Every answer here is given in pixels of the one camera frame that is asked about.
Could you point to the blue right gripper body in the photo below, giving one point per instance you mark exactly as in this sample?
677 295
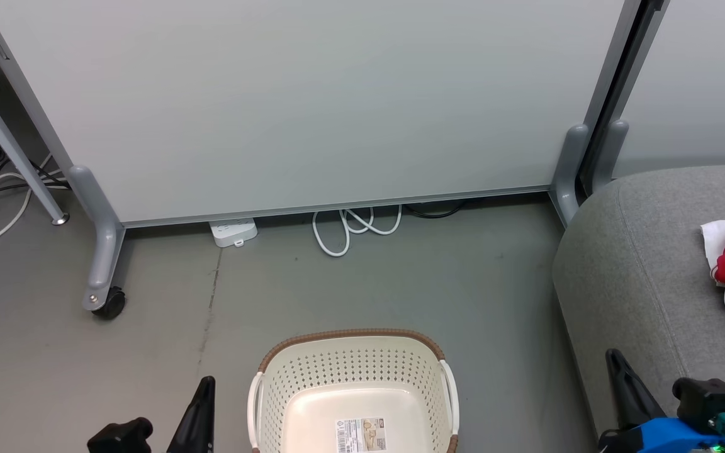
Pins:
664 437

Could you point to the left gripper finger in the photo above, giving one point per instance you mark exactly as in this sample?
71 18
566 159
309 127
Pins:
196 428

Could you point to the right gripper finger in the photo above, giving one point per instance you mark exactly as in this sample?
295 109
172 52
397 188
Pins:
633 402

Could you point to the cream perforated laundry basket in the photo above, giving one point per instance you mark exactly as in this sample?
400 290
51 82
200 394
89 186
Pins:
350 402

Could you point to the grey fabric sofa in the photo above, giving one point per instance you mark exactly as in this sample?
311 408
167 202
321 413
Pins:
639 264

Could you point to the black caster wheel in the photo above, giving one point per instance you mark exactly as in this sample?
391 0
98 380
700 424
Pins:
111 305

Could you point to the white power strip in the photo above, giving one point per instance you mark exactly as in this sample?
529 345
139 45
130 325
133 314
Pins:
233 231

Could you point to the white metal table leg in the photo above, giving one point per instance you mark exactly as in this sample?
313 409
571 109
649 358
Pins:
4 134

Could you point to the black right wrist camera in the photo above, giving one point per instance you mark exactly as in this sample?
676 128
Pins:
708 399

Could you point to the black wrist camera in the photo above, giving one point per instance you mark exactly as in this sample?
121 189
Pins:
708 399
120 437

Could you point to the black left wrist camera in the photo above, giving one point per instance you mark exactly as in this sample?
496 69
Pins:
120 437

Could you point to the white partition panel grey frame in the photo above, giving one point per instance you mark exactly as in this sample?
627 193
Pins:
702 82
337 94

